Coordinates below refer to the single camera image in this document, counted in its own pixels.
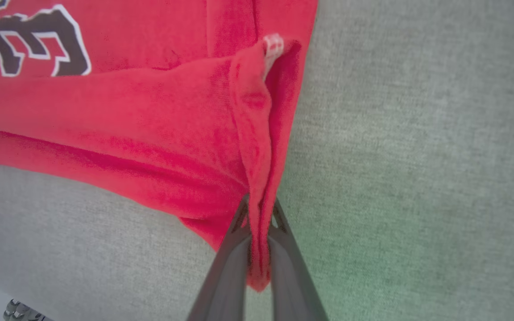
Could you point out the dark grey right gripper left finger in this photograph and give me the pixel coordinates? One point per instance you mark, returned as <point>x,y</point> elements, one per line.
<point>228,276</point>

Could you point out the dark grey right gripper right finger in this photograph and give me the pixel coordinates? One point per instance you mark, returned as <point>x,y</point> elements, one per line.
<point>290,281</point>

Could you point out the red Bulls basketball jersey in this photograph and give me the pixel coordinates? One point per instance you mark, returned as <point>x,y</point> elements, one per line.
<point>150,111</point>

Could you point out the grey fabric sofa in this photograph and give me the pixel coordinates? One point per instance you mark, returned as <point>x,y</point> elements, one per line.
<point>417,133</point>

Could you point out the silver metal object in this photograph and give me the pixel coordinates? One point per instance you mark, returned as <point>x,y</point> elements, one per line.
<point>20,312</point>

